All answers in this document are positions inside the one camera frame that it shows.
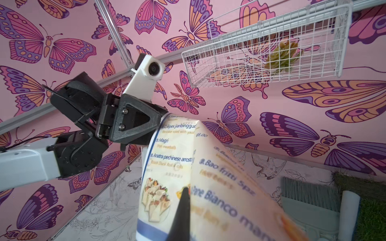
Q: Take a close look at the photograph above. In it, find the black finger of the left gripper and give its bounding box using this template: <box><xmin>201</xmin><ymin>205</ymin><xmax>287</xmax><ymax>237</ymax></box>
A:
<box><xmin>109</xmin><ymin>94</ymin><xmax>168</xmax><ymax>145</ymax></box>

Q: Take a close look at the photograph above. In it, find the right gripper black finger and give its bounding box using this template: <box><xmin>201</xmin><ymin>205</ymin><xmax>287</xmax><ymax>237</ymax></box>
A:
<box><xmin>166</xmin><ymin>187</ymin><xmax>191</xmax><ymax>241</ymax></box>

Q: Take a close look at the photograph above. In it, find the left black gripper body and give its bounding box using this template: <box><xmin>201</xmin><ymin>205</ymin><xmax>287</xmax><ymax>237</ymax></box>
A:
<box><xmin>95</xmin><ymin>94</ymin><xmax>124</xmax><ymax>140</ymax></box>

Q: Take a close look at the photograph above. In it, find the laminated dim sum menu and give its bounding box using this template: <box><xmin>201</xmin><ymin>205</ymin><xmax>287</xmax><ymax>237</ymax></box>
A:
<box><xmin>136</xmin><ymin>113</ymin><xmax>307</xmax><ymax>241</ymax></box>

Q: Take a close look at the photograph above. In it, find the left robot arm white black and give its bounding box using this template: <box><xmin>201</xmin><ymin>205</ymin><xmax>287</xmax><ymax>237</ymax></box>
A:
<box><xmin>1</xmin><ymin>70</ymin><xmax>166</xmax><ymax>191</ymax></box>

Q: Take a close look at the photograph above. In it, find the grey green dustpan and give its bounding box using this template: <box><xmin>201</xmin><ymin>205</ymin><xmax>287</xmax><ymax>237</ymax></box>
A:
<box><xmin>280</xmin><ymin>177</ymin><xmax>341</xmax><ymax>241</ymax></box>

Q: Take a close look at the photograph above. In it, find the green succulent plant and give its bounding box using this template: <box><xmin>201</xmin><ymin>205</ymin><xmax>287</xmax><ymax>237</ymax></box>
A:
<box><xmin>264</xmin><ymin>40</ymin><xmax>304</xmax><ymax>75</ymax></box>

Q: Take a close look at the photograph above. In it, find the green artificial grass mat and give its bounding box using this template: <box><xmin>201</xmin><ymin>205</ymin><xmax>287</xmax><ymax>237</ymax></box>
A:
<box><xmin>332</xmin><ymin>172</ymin><xmax>386</xmax><ymax>241</ymax></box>

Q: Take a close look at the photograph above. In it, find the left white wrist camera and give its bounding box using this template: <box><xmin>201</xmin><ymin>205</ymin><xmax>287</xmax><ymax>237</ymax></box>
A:
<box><xmin>122</xmin><ymin>53</ymin><xmax>165</xmax><ymax>102</ymax></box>

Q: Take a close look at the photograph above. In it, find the aluminium cage frame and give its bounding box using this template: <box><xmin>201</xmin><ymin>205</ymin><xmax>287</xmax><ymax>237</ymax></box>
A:
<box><xmin>1</xmin><ymin>1</ymin><xmax>386</xmax><ymax>134</ymax></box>

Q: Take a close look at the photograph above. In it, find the white wire rack basket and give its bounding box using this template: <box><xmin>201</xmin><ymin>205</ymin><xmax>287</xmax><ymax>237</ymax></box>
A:
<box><xmin>182</xmin><ymin>1</ymin><xmax>353</xmax><ymax>87</ymax></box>

